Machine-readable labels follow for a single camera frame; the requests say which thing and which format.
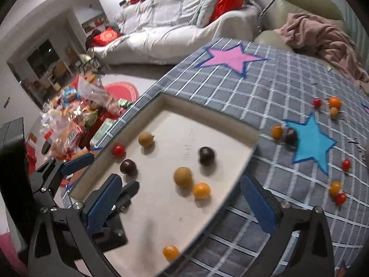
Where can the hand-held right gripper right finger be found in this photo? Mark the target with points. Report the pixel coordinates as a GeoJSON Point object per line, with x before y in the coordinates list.
{"type": "Point", "coordinates": [259, 205]}

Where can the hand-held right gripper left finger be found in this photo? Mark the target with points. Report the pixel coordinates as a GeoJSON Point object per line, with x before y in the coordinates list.
{"type": "Point", "coordinates": [103, 205]}

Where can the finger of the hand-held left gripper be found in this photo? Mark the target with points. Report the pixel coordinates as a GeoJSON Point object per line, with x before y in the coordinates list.
{"type": "Point", "coordinates": [77, 161]}
{"type": "Point", "coordinates": [126, 192]}

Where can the dark purple plum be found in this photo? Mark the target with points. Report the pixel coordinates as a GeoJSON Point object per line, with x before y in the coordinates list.
{"type": "Point", "coordinates": [128, 166]}
{"type": "Point", "coordinates": [290, 136]}
{"type": "Point", "coordinates": [206, 155]}

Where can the red cherry tomato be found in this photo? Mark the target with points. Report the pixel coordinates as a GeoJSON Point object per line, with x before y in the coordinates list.
{"type": "Point", "coordinates": [340, 198]}
{"type": "Point", "coordinates": [118, 150]}
{"type": "Point", "coordinates": [317, 103]}
{"type": "Point", "coordinates": [346, 164]}

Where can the brown longan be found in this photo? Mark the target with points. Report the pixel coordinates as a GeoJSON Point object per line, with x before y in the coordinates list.
{"type": "Point", "coordinates": [146, 139]}
{"type": "Point", "coordinates": [334, 112]}

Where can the olive green kiwi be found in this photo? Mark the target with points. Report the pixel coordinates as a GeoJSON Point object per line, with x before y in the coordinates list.
{"type": "Point", "coordinates": [182, 176]}

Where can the orange kumquat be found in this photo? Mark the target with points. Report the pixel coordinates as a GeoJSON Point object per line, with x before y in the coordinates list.
{"type": "Point", "coordinates": [334, 102]}
{"type": "Point", "coordinates": [201, 190]}
{"type": "Point", "coordinates": [171, 252]}
{"type": "Point", "coordinates": [335, 187]}
{"type": "Point", "coordinates": [277, 131]}

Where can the dark-rimmed white tray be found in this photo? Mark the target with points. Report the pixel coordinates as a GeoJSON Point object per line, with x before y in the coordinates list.
{"type": "Point", "coordinates": [173, 127]}

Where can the pile of snack packets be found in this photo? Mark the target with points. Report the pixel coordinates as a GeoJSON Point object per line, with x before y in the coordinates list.
{"type": "Point", "coordinates": [72, 132]}

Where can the blue paper star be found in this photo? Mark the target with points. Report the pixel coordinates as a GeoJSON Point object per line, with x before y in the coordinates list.
{"type": "Point", "coordinates": [312, 145]}

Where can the pink cloth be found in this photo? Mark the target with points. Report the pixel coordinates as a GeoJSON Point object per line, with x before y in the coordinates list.
{"type": "Point", "coordinates": [8, 248]}

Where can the round red rug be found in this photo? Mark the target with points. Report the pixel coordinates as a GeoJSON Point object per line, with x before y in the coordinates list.
{"type": "Point", "coordinates": [124, 91]}

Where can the grey checked tablecloth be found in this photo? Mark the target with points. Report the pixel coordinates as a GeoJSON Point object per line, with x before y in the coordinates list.
{"type": "Point", "coordinates": [259, 92]}

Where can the red gold-patterned cushion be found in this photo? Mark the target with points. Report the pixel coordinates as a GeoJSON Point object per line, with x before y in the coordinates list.
{"type": "Point", "coordinates": [106, 36]}

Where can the large pink paper star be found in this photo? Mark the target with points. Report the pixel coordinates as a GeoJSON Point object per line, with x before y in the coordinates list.
{"type": "Point", "coordinates": [227, 57]}

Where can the white covered sofa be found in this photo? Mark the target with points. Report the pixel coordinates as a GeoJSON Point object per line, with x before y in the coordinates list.
{"type": "Point", "coordinates": [173, 43]}

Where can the white striped quilt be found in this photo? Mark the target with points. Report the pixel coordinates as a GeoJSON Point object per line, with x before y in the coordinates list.
{"type": "Point", "coordinates": [173, 11]}

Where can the pink fleece blanket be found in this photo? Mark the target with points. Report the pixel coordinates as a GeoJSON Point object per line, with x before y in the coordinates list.
{"type": "Point", "coordinates": [325, 37]}

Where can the pale green curtain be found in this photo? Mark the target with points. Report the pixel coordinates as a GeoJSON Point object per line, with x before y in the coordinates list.
{"type": "Point", "coordinates": [356, 31]}

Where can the plain red cushion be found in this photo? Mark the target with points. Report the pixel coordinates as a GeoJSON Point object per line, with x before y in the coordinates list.
{"type": "Point", "coordinates": [227, 4]}

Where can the white wall shelf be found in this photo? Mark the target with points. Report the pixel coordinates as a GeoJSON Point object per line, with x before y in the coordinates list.
{"type": "Point", "coordinates": [95, 23]}

